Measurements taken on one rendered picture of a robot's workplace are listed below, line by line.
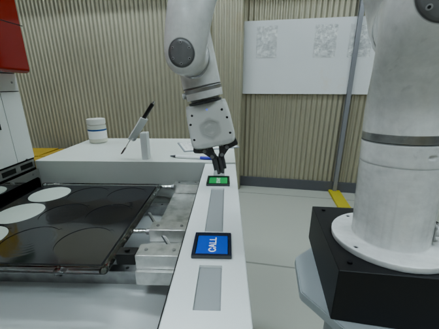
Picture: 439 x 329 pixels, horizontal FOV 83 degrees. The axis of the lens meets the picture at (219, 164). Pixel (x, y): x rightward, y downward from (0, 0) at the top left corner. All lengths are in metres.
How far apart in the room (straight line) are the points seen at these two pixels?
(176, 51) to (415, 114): 0.38
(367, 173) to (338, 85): 2.51
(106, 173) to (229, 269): 0.60
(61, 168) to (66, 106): 2.98
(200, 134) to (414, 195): 0.40
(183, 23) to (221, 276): 0.39
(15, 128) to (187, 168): 0.50
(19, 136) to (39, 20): 3.19
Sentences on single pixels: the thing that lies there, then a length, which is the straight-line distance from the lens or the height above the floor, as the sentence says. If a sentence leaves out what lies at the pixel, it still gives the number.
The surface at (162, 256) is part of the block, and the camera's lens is 0.47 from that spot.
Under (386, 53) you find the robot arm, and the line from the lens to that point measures 0.41.
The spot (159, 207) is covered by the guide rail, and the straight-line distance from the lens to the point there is 0.77.
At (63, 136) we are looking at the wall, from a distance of 4.02.
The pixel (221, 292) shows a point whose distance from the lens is 0.33.
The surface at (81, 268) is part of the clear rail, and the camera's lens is 0.50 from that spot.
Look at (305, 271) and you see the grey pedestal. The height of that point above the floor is 0.82.
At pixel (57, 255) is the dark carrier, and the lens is 0.55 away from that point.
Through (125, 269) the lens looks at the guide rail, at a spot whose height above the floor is 0.85.
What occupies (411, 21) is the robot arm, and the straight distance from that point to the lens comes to 0.39.
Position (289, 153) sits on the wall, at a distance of 3.01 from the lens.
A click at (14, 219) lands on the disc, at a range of 0.74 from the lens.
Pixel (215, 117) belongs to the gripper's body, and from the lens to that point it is 0.55.
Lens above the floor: 1.19
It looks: 18 degrees down
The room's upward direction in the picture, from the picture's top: straight up
